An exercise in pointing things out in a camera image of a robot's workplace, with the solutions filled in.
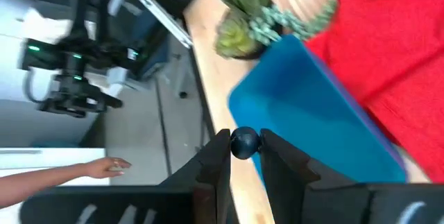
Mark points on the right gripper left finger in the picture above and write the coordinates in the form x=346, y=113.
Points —
x=201, y=196

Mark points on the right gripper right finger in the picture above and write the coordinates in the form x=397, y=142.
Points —
x=305, y=196

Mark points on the dark toy blueberry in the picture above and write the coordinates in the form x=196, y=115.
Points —
x=245, y=142

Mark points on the person's forearm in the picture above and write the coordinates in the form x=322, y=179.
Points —
x=38, y=184

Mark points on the teal plastic tupperware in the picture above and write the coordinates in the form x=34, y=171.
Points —
x=305, y=113

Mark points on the person's hand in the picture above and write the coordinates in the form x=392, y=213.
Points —
x=107, y=168

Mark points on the white desk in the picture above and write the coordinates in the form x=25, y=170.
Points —
x=52, y=156

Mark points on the red cloth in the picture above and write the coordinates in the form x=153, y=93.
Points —
x=388, y=43

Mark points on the potted succulent plant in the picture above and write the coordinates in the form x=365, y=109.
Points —
x=243, y=26

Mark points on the silver metal bracket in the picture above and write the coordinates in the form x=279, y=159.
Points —
x=166, y=19

